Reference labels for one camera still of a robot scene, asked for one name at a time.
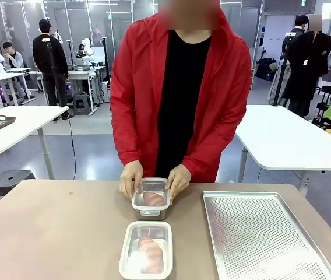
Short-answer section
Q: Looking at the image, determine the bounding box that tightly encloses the clear plastic clip lid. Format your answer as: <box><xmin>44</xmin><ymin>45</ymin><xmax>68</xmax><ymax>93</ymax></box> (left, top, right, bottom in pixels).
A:
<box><xmin>131</xmin><ymin>177</ymin><xmax>174</xmax><ymax>209</ymax></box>
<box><xmin>118</xmin><ymin>220</ymin><xmax>174</xmax><ymax>280</ymax></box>

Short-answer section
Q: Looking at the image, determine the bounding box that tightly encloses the golden brown croissant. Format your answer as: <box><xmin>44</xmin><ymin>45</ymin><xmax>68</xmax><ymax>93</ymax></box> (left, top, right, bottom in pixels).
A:
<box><xmin>138</xmin><ymin>235</ymin><xmax>165</xmax><ymax>274</ymax></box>
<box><xmin>143</xmin><ymin>191</ymin><xmax>166</xmax><ymax>207</ymax></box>

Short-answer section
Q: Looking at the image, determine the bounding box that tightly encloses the stainless steel rectangular container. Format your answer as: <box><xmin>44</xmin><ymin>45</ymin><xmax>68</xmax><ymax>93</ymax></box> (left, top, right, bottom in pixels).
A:
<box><xmin>119</xmin><ymin>222</ymin><xmax>172</xmax><ymax>280</ymax></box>
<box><xmin>134</xmin><ymin>204</ymin><xmax>170</xmax><ymax>221</ymax></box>

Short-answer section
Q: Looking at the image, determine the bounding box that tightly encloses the person's right forearm red sleeve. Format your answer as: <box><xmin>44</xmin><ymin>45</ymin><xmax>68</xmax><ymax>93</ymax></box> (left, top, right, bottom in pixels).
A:
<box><xmin>111</xmin><ymin>110</ymin><xmax>145</xmax><ymax>173</ymax></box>

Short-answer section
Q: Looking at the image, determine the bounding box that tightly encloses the person's left forearm red sleeve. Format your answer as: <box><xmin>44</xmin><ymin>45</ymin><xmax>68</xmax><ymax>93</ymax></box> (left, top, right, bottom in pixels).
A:
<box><xmin>179</xmin><ymin>110</ymin><xmax>247</xmax><ymax>183</ymax></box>

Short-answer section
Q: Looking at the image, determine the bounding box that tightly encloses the person's left hand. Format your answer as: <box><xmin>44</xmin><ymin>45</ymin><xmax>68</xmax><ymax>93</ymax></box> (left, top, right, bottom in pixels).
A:
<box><xmin>167</xmin><ymin>164</ymin><xmax>192</xmax><ymax>202</ymax></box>

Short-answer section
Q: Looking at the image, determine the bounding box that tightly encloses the person's right hand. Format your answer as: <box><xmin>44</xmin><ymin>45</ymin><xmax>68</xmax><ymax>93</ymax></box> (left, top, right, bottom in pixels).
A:
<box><xmin>119</xmin><ymin>161</ymin><xmax>145</xmax><ymax>202</ymax></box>

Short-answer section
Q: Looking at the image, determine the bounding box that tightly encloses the person in black coat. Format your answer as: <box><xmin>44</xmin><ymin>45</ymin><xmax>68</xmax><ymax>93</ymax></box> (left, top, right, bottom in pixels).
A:
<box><xmin>281</xmin><ymin>14</ymin><xmax>331</xmax><ymax>118</ymax></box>

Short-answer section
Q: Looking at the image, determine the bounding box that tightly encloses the white rounded table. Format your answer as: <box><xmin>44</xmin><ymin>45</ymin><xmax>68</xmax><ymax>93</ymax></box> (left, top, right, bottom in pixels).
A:
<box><xmin>235</xmin><ymin>104</ymin><xmax>331</xmax><ymax>194</ymax></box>

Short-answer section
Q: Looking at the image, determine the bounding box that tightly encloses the black bag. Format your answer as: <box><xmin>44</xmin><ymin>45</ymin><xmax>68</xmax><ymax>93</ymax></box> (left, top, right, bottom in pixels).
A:
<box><xmin>255</xmin><ymin>57</ymin><xmax>279</xmax><ymax>81</ymax></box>

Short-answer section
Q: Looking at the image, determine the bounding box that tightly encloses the person in red jacket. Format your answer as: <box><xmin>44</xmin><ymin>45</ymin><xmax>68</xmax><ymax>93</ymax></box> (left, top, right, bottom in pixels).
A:
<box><xmin>110</xmin><ymin>0</ymin><xmax>252</xmax><ymax>184</ymax></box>

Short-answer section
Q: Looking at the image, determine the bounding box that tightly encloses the perforated metal baking tray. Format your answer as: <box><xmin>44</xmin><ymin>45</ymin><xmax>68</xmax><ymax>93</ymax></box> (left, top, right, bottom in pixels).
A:
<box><xmin>202</xmin><ymin>191</ymin><xmax>331</xmax><ymax>280</ymax></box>

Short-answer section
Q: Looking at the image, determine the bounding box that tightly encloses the grey background workbench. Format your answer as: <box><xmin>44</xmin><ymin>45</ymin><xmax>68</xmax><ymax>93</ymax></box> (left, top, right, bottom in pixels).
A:
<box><xmin>66</xmin><ymin>64</ymin><xmax>111</xmax><ymax>116</ymax></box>

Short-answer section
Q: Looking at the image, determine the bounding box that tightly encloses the grey step stool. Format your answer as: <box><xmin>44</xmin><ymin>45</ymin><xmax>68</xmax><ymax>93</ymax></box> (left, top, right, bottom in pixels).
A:
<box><xmin>72</xmin><ymin>93</ymin><xmax>92</xmax><ymax>116</ymax></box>

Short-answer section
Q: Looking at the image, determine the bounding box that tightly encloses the standing person in black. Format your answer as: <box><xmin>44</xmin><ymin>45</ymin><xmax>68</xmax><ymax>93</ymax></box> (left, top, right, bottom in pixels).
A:
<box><xmin>32</xmin><ymin>19</ymin><xmax>73</xmax><ymax>120</ymax></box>

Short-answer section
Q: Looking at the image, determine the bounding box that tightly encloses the seated person in grey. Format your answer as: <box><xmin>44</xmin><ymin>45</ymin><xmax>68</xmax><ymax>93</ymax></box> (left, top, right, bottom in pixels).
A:
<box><xmin>2</xmin><ymin>41</ymin><xmax>25</xmax><ymax>71</ymax></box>

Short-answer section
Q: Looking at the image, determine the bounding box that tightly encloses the white side table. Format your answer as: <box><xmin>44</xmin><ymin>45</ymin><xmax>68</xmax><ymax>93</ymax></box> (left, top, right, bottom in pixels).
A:
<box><xmin>0</xmin><ymin>105</ymin><xmax>69</xmax><ymax>179</ymax></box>

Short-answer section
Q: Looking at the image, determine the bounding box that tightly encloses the grey metal stool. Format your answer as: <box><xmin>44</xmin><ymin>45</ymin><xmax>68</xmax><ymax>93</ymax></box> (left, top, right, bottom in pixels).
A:
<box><xmin>0</xmin><ymin>170</ymin><xmax>37</xmax><ymax>207</ymax></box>

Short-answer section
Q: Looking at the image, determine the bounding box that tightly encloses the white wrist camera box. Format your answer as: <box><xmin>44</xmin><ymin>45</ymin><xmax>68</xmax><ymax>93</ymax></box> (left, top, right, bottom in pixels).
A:
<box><xmin>321</xmin><ymin>2</ymin><xmax>331</xmax><ymax>21</ymax></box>

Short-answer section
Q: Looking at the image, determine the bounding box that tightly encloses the black tripod stand with cable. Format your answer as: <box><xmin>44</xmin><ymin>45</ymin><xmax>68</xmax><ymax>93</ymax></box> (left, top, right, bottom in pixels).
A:
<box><xmin>45</xmin><ymin>40</ymin><xmax>76</xmax><ymax>179</ymax></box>

